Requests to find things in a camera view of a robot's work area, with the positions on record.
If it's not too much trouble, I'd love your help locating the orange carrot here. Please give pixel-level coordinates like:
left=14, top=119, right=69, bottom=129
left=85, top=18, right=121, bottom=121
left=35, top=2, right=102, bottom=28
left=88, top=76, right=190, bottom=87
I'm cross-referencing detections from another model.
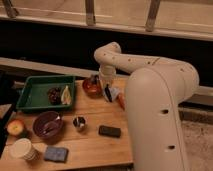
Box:
left=117, top=93, right=125, bottom=110

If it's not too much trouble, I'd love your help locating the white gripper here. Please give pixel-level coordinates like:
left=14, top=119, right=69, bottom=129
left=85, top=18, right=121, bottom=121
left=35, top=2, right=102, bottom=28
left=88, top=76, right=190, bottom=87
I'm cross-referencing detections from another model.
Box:
left=99, top=66, right=116, bottom=102

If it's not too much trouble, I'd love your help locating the green plastic tray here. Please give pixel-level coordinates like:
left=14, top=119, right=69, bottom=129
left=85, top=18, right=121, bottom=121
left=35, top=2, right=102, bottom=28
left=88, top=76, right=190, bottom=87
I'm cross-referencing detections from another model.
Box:
left=16, top=75, right=75, bottom=113

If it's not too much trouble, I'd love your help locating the red bowl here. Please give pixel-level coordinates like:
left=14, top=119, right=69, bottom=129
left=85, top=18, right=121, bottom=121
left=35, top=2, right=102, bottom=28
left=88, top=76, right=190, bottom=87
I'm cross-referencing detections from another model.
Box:
left=82, top=78, right=102, bottom=97

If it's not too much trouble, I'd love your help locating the white paper cup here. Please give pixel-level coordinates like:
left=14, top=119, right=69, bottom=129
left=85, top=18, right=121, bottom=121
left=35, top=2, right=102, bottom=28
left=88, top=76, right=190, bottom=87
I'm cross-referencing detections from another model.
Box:
left=9, top=138, right=37, bottom=161

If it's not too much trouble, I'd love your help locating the crumpled blue white cloth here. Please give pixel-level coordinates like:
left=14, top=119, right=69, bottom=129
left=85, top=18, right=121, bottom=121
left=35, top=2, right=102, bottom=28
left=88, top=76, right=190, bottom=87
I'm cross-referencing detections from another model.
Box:
left=109, top=87, right=120, bottom=102

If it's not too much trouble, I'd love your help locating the purple bowl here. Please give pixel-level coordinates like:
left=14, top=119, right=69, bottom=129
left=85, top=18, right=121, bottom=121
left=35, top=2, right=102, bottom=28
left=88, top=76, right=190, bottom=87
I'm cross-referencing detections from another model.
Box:
left=33, top=111, right=63, bottom=139

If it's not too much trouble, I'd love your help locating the black rectangular block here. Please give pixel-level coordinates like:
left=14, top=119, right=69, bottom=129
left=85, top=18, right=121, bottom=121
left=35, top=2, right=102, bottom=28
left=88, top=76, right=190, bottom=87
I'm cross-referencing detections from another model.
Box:
left=98, top=125, right=121, bottom=138

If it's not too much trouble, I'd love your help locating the small metal cup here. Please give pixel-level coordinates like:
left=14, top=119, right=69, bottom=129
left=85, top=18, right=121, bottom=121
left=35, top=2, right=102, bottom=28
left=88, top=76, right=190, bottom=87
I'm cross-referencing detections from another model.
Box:
left=73, top=116, right=86, bottom=132

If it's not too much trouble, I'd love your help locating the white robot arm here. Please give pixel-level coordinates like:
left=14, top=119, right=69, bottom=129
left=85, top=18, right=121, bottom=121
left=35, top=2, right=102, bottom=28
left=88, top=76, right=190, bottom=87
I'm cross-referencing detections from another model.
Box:
left=94, top=42, right=199, bottom=171

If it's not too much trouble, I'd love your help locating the dark grape bunch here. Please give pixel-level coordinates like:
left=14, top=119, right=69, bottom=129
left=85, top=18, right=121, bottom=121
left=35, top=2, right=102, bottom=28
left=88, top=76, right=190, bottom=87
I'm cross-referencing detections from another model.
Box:
left=47, top=87, right=61, bottom=105

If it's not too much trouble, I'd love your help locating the yellow green wedge toy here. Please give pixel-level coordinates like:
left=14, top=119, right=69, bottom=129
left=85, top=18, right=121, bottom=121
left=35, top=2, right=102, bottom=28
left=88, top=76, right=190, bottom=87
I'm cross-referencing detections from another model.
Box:
left=61, top=86, right=71, bottom=105

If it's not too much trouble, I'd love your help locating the blue sponge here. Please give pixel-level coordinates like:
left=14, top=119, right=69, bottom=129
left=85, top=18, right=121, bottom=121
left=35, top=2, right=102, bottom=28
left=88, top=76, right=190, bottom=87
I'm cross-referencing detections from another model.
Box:
left=44, top=146, right=69, bottom=163

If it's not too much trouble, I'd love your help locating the red yellow apple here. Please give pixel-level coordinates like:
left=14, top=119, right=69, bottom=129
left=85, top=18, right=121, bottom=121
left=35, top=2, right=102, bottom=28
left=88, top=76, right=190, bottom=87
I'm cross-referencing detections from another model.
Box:
left=7, top=120, right=25, bottom=136

